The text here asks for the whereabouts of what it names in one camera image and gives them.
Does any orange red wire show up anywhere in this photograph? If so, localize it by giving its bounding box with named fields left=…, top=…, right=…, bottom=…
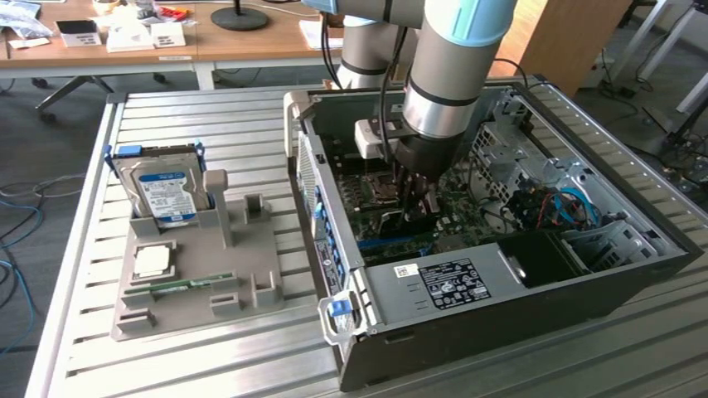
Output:
left=539, top=193, right=562, bottom=227

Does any black open PC case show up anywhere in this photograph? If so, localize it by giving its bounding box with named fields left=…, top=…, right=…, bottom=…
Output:
left=283, top=80, right=707, bottom=393

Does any CPU socket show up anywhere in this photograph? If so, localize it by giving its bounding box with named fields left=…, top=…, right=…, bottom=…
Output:
left=362, top=172, right=403, bottom=204

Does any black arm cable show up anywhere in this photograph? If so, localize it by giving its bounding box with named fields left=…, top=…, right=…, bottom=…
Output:
left=319, top=10, right=422, bottom=167

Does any black stand base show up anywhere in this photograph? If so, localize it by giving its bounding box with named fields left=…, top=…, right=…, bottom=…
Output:
left=641, top=105, right=708, bottom=144

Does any silver slotted disk bay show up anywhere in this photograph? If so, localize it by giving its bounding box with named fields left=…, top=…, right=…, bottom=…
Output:
left=562, top=219, right=663, bottom=273

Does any white box black lid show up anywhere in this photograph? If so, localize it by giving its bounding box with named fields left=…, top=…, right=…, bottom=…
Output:
left=55, top=19, right=103, bottom=48

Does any black power cable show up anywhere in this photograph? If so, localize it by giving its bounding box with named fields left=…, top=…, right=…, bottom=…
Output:
left=490, top=57, right=555, bottom=90

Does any white paper card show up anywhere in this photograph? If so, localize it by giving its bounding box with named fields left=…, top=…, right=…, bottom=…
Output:
left=9, top=36, right=51, bottom=50

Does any black round lamp base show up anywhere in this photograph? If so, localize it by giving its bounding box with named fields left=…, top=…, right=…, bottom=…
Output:
left=210, top=0, right=273, bottom=31

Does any green motherboard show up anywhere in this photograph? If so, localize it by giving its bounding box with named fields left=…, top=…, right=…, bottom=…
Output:
left=335, top=151, right=519, bottom=266

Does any grey floor cable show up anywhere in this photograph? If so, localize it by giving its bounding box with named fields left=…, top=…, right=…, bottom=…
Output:
left=0, top=173, right=89, bottom=200

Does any white paper booklet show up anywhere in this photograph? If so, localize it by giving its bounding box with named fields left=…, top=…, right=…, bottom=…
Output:
left=298, top=18, right=346, bottom=51

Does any green graphics card black cooler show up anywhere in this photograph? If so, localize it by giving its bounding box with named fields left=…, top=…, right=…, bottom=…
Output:
left=357, top=206, right=442, bottom=244

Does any clear plastic bag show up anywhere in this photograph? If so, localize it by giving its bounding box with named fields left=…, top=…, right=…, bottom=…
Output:
left=0, top=0, right=55, bottom=38

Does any black wire bundle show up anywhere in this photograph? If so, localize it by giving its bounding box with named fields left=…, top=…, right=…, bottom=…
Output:
left=506, top=188, right=555, bottom=231

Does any grey wheeled leg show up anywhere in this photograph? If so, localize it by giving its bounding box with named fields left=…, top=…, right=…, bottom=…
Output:
left=33, top=74, right=171, bottom=124

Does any perforated metal disk bay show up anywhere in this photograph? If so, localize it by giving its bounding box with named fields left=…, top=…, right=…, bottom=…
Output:
left=469, top=119, right=563, bottom=200

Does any white stand block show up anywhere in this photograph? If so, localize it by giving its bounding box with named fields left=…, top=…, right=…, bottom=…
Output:
left=105, top=22, right=157, bottom=53

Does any hard disk with blue bracket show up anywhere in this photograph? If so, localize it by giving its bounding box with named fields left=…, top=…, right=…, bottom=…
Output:
left=102, top=138, right=217, bottom=230

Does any white table frame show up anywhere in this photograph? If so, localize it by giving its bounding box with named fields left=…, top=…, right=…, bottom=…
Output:
left=634, top=0, right=708, bottom=115

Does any silver CPU chip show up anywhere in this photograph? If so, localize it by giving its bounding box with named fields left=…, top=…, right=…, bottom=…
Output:
left=131, top=246, right=173, bottom=278

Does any blue expansion slot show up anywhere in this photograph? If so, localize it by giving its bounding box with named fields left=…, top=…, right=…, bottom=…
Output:
left=358, top=235, right=414, bottom=251

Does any small white box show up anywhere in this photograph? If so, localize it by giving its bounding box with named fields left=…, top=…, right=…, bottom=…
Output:
left=150, top=21, right=186, bottom=48

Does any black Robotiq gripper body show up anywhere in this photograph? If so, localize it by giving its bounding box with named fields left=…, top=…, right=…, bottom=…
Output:
left=394, top=131, right=465, bottom=186

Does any blue floor cable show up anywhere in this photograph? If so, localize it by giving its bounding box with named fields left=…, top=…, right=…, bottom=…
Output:
left=0, top=198, right=43, bottom=357

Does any blue wire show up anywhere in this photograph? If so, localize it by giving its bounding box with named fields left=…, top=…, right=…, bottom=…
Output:
left=557, top=187, right=603, bottom=230

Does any green RAM stick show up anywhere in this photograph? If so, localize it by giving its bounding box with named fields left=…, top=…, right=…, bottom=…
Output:
left=122, top=272, right=234, bottom=296

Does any silver power supply unit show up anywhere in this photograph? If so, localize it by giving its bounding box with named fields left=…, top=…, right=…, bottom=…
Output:
left=354, top=244, right=527, bottom=328

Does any wooden desk white frame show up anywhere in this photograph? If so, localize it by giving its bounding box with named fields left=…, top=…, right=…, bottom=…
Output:
left=0, top=0, right=201, bottom=90
left=197, top=0, right=499, bottom=90

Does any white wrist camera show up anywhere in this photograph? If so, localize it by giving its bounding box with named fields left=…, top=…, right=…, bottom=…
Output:
left=354, top=119, right=401, bottom=161

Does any grey plastic parts rack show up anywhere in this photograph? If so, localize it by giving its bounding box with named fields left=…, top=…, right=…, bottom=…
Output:
left=109, top=167, right=287, bottom=343

